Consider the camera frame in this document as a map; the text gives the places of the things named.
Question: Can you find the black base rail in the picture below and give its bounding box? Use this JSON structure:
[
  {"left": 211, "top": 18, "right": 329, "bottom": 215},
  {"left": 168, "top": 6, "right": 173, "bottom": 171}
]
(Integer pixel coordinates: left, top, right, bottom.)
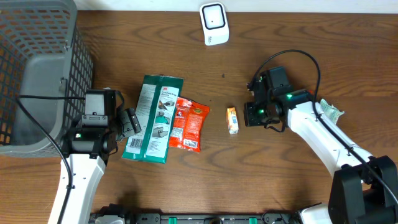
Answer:
[{"left": 88, "top": 213, "right": 301, "bottom": 224}]

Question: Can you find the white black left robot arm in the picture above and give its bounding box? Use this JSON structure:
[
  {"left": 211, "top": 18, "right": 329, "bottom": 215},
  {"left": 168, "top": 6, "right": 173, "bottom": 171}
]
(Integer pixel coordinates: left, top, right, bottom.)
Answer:
[{"left": 49, "top": 90, "right": 141, "bottom": 223}]

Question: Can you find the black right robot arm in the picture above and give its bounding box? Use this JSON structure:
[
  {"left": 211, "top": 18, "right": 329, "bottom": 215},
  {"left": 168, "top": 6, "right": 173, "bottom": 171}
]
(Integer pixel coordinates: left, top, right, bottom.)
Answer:
[{"left": 244, "top": 67, "right": 397, "bottom": 223}]

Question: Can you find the green white packet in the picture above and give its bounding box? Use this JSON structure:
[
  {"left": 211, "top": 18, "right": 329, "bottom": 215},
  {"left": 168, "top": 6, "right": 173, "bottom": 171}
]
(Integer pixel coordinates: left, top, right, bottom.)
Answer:
[{"left": 122, "top": 75, "right": 184, "bottom": 164}]

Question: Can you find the mint green snack packet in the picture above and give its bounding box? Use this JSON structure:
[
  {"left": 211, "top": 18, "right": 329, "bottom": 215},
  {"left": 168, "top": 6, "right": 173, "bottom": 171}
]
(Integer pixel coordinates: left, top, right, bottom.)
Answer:
[{"left": 320, "top": 99, "right": 345, "bottom": 124}]

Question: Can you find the white barcode scanner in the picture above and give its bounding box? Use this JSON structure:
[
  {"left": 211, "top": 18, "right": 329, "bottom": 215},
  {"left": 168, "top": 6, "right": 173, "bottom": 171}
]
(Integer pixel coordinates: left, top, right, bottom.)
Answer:
[{"left": 199, "top": 2, "right": 229, "bottom": 46}]

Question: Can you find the orange white small packet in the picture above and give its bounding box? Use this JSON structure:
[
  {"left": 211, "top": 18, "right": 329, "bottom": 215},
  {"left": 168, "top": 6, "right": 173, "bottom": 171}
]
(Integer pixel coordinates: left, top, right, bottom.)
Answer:
[{"left": 226, "top": 107, "right": 239, "bottom": 134}]

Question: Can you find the red snack bag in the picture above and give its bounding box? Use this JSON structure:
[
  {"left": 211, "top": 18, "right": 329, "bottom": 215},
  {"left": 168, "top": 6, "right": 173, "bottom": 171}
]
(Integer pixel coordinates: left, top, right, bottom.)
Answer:
[{"left": 169, "top": 97, "right": 210, "bottom": 152}]

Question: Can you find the grey plastic mesh basket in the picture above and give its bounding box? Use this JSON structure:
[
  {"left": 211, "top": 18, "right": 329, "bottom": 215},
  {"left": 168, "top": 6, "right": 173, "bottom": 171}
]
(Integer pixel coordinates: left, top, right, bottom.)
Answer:
[{"left": 1, "top": 0, "right": 93, "bottom": 157}]

